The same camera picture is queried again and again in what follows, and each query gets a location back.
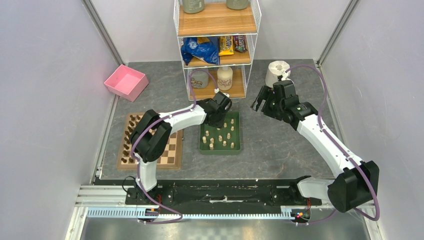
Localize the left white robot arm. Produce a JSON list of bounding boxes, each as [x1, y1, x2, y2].
[[129, 91, 232, 205]]

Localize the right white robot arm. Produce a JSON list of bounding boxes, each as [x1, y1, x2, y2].
[[251, 80, 380, 213]]

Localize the wooden chess board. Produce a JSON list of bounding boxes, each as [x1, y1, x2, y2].
[[116, 112, 185, 171]]

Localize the white toilet paper roll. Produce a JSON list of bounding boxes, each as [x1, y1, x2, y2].
[[265, 60, 291, 88]]

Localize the grey patterned mug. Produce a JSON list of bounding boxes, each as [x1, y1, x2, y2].
[[189, 69, 209, 89]]

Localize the green metal tray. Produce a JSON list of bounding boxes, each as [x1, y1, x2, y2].
[[199, 111, 242, 156]]

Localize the white patterned bottle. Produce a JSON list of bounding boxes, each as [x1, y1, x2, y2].
[[217, 66, 233, 91]]

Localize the brown candy bag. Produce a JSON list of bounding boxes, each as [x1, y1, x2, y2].
[[233, 35, 248, 53]]

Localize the blue snack bag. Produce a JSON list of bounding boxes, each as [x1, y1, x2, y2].
[[180, 36, 220, 65]]

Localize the yellow candy bag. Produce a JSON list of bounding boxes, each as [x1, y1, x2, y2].
[[219, 35, 234, 57]]

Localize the pink plastic bin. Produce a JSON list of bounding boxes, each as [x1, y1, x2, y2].
[[103, 64, 149, 102]]

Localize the right grey-green jar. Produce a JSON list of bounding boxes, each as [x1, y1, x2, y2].
[[226, 0, 250, 11]]

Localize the grey-green jar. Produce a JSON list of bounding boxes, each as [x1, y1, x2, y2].
[[226, 0, 250, 11], [182, 0, 205, 14]]

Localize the left grey-green jar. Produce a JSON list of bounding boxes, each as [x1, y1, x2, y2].
[[182, 0, 205, 14]]

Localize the white wire wooden shelf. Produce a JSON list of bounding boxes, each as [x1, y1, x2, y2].
[[173, 0, 262, 99]]

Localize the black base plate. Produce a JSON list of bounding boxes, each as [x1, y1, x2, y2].
[[125, 178, 322, 206]]

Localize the aluminium rail frame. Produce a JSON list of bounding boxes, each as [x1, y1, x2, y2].
[[66, 177, 384, 240]]

